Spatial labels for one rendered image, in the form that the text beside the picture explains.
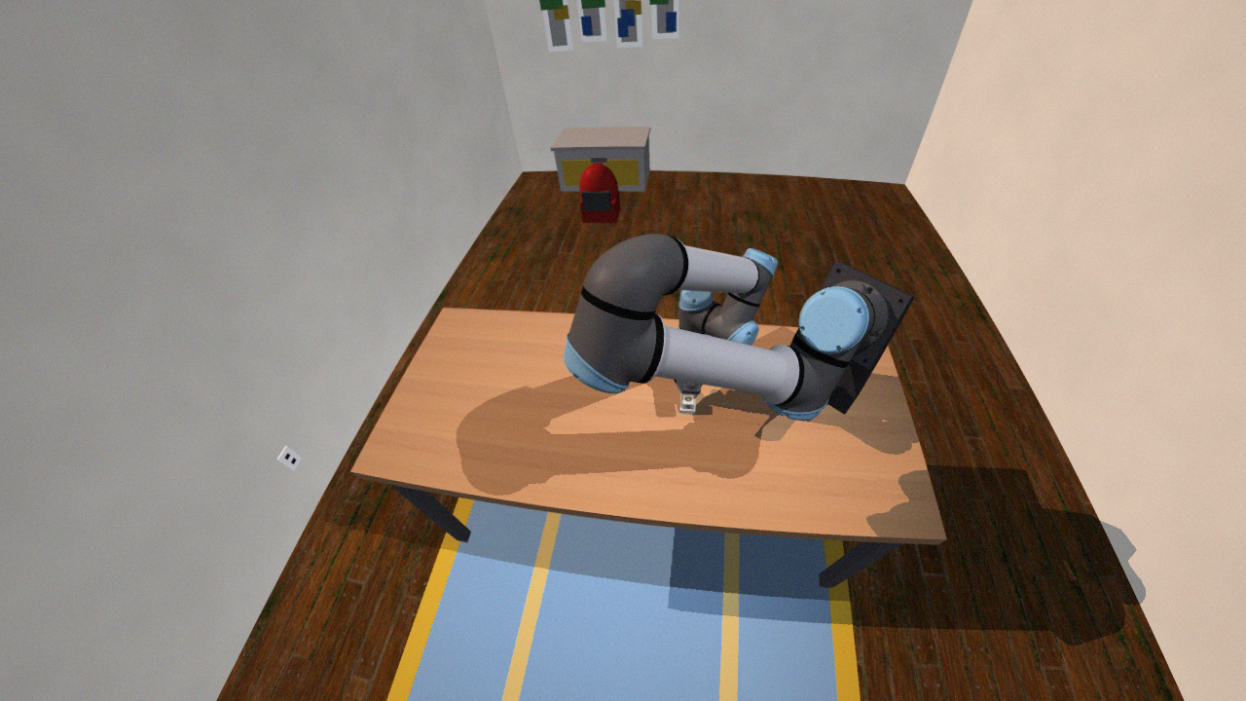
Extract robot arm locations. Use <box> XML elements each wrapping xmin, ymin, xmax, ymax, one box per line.
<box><xmin>564</xmin><ymin>234</ymin><xmax>888</xmax><ymax>421</ymax></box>

